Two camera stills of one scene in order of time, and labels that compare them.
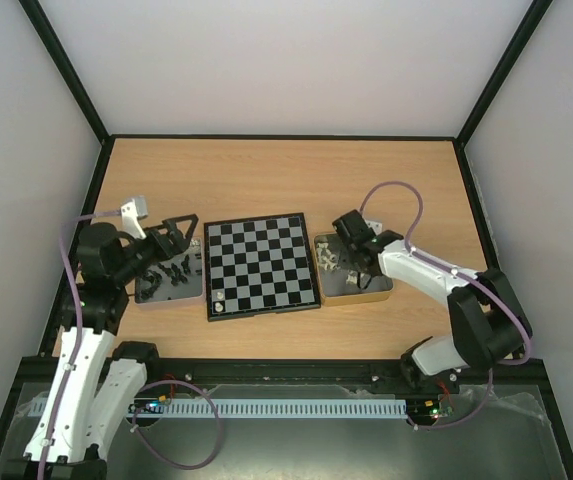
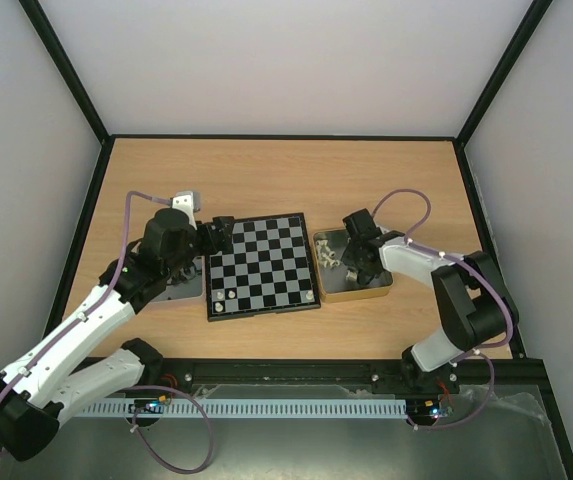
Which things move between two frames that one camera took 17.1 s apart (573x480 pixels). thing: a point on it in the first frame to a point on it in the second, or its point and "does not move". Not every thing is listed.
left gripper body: (131, 270) to (210, 246)
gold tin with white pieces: (338, 277) does not move
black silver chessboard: (259, 266) does not move
